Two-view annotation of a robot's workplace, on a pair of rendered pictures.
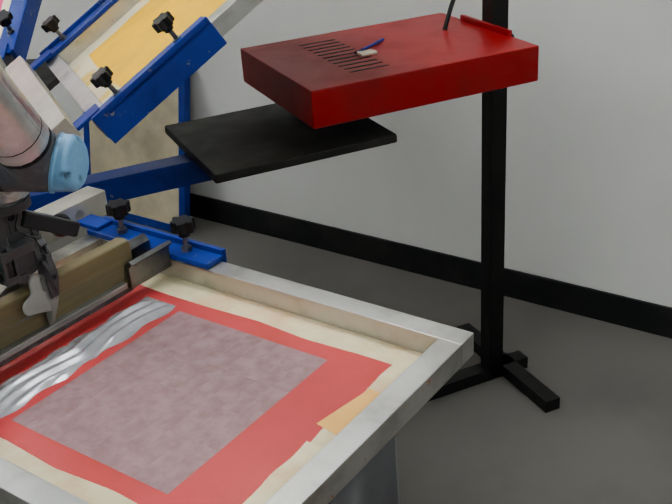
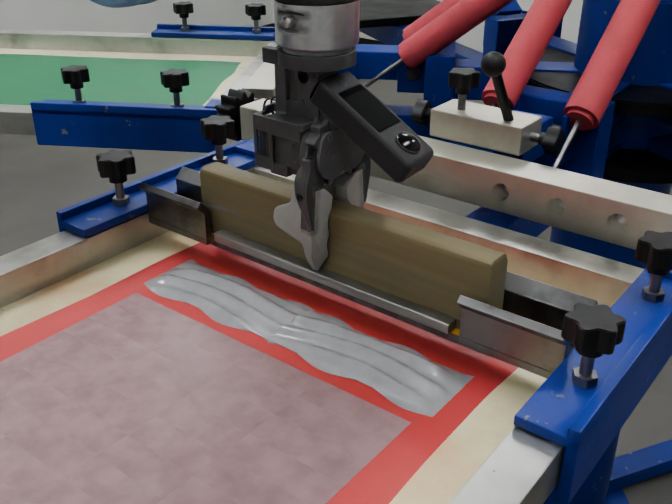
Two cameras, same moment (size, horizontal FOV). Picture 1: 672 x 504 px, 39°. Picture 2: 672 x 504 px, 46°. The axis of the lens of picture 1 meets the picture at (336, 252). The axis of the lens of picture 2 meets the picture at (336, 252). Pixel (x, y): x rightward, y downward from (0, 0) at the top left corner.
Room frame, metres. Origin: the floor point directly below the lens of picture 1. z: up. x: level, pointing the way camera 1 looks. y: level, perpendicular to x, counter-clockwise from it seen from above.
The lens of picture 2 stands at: (1.31, -0.24, 1.37)
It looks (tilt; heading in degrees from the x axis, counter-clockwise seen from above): 27 degrees down; 91
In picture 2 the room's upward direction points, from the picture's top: straight up
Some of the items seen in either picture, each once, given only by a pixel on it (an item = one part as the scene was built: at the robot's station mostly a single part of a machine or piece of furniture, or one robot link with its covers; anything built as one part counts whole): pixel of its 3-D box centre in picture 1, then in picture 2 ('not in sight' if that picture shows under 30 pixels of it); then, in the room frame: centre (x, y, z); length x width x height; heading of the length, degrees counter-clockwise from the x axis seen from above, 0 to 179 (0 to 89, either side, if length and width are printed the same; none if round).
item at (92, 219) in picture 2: not in sight; (175, 201); (1.10, 0.66, 0.98); 0.30 x 0.05 x 0.07; 53
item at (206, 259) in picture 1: (155, 253); (616, 361); (1.55, 0.32, 0.98); 0.30 x 0.05 x 0.07; 53
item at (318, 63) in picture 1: (385, 64); not in sight; (2.37, -0.16, 1.06); 0.61 x 0.46 x 0.12; 113
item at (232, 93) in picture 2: not in sight; (245, 116); (1.16, 0.87, 1.02); 0.07 x 0.06 x 0.07; 53
